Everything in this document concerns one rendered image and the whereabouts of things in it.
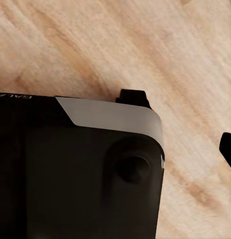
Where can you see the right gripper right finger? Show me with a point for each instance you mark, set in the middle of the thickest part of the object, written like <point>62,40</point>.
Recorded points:
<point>225,146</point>

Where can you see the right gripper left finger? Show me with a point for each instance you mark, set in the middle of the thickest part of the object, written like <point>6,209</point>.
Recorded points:
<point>10,148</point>

